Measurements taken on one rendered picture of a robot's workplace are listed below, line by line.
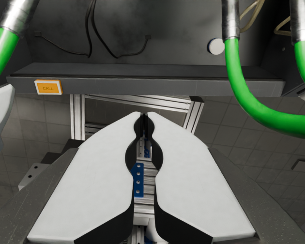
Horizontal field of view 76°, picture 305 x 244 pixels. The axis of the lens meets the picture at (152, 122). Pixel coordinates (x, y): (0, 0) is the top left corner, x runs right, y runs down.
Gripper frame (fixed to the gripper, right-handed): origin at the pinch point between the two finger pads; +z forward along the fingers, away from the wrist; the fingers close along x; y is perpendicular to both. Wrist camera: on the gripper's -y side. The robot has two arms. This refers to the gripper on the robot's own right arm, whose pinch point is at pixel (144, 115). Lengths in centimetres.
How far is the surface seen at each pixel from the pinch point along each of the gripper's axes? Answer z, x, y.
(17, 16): 7.3, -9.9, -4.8
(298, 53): 10.9, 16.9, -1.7
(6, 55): 5.8, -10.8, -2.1
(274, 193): 126, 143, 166
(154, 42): 43.1, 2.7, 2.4
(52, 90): 29.9, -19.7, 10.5
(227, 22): 12.4, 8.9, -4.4
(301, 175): 126, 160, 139
